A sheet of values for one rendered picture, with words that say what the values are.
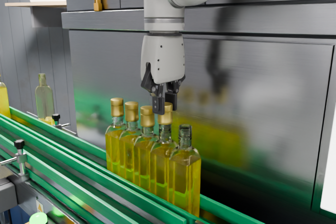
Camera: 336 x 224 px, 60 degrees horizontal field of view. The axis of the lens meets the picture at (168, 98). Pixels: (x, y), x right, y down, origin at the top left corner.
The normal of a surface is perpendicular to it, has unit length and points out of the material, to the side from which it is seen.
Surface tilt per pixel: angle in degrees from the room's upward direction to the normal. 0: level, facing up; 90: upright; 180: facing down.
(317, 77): 90
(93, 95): 90
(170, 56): 91
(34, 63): 90
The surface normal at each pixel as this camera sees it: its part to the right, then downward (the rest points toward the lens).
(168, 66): 0.72, 0.24
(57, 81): -0.29, 0.24
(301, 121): -0.66, 0.19
